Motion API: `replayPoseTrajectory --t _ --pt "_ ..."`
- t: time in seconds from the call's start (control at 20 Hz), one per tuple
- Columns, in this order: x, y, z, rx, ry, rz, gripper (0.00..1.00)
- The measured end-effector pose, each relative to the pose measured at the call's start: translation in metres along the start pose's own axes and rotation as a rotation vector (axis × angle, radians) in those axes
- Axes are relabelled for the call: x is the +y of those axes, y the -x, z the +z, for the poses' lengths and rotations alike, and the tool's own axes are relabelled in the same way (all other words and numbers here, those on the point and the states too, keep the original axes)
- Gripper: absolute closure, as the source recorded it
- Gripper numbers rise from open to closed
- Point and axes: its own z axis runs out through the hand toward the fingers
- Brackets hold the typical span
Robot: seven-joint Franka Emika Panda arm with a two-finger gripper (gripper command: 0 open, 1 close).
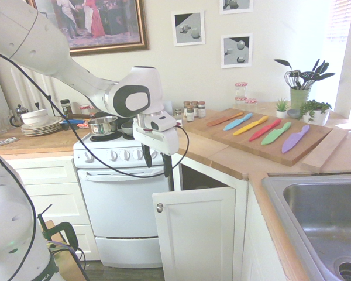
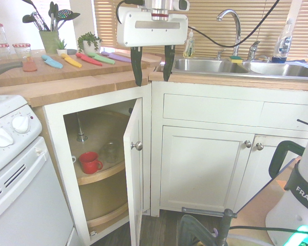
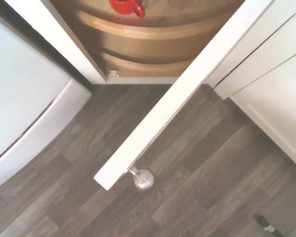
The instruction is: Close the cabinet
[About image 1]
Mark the black slotted spatula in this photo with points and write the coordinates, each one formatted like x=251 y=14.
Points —
x=307 y=77

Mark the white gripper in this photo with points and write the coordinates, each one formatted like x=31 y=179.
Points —
x=161 y=140

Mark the black spoon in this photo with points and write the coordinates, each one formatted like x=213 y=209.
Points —
x=283 y=63

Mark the white base cabinet drawers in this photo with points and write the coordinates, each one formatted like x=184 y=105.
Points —
x=51 y=199

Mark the glass jar checkered lid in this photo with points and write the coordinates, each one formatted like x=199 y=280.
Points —
x=240 y=102
x=85 y=109
x=251 y=104
x=241 y=89

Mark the small glass shaker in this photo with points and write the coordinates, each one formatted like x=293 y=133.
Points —
x=178 y=114

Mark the yellow knife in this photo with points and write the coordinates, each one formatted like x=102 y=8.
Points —
x=250 y=126

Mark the blue knife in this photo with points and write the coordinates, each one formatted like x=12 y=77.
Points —
x=237 y=122

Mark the stainless steel sink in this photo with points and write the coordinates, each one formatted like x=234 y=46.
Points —
x=319 y=216

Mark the red knife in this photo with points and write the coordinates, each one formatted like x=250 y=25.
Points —
x=265 y=130

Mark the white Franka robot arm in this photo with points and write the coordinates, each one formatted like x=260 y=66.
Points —
x=55 y=58

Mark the white kitchen stove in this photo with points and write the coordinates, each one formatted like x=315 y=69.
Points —
x=121 y=199

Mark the white cabinet door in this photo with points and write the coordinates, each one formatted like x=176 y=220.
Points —
x=196 y=231

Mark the wooden plank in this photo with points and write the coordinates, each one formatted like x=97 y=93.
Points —
x=324 y=152

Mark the stack of white plates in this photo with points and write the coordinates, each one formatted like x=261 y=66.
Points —
x=41 y=127

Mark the large wooden cutting board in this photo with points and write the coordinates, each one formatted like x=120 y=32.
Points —
x=261 y=134

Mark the white bowl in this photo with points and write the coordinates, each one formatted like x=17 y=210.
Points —
x=34 y=116

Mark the grey still life print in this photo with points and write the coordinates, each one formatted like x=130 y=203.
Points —
x=189 y=28
x=236 y=5
x=237 y=50

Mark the blue pan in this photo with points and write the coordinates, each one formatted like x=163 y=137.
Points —
x=73 y=123

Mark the purple knife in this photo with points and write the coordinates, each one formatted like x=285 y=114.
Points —
x=295 y=140

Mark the green utensil holder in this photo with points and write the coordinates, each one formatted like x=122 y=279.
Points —
x=299 y=98

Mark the green clamp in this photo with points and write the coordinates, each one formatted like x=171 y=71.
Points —
x=58 y=234

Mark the stainless steel pot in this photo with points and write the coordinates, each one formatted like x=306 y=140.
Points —
x=103 y=125

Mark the gold framed painting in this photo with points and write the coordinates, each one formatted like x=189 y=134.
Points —
x=105 y=26

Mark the silver cabinet door knob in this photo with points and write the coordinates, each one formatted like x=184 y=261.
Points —
x=159 y=207

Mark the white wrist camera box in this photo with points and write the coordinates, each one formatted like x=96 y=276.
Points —
x=163 y=122

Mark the trailing plant in white pot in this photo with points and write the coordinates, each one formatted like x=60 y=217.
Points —
x=315 y=112

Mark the green knife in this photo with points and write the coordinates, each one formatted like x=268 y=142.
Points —
x=276 y=134

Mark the small grey bowl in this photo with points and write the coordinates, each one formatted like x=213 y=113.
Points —
x=294 y=113

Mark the orange knife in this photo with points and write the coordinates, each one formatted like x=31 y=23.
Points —
x=224 y=119

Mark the dark pepper grinder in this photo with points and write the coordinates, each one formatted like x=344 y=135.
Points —
x=65 y=107

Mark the small potted succulent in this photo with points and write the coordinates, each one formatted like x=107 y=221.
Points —
x=282 y=109

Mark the french press coffee maker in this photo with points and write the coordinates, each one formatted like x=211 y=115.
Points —
x=17 y=115

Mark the spice jar with label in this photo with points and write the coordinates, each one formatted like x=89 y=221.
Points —
x=194 y=107
x=190 y=114
x=187 y=107
x=202 y=109

